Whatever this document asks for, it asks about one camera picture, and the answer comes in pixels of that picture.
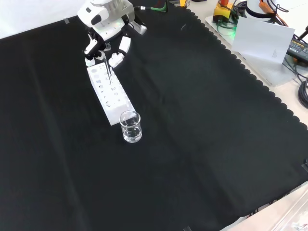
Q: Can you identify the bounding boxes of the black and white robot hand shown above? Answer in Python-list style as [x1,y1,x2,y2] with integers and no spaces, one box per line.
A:
[77,0,148,69]

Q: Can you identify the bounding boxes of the green hand cable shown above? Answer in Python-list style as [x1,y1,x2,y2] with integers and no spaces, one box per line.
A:
[133,0,168,13]

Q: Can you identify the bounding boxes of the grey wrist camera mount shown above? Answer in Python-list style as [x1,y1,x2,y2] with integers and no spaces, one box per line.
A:
[112,1,135,24]

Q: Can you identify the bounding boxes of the white test tube rack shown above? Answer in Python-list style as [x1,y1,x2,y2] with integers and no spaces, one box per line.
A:
[86,63,135,127]

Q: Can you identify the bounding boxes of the small clear glass beaker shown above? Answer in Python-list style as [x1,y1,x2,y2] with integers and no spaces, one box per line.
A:
[119,110,143,144]

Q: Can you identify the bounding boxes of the green cable on plate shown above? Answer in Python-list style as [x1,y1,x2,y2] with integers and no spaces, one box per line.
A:
[216,19,238,36]

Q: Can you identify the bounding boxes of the black power adapter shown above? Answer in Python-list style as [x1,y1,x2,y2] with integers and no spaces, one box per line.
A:
[285,35,308,64]

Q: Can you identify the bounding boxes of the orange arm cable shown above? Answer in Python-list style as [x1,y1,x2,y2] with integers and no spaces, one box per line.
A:
[258,0,289,27]

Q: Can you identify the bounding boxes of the black cable bundle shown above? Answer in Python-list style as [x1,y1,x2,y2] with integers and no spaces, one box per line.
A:
[297,80,308,109]

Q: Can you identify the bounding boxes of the grey metal base plate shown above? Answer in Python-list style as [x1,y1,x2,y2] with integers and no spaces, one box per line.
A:
[204,13,303,88]

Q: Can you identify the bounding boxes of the yellow stop button box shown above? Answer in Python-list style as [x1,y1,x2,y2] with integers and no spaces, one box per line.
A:
[213,0,234,22]

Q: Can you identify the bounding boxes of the pale white board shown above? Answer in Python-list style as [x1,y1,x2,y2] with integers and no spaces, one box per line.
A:
[231,16,296,64]

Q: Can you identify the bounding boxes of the hex key set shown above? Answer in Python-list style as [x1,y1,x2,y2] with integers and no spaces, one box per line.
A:
[169,0,191,8]

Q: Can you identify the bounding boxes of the black scalloped bench cloth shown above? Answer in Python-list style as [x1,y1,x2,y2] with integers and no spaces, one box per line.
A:
[0,0,308,231]

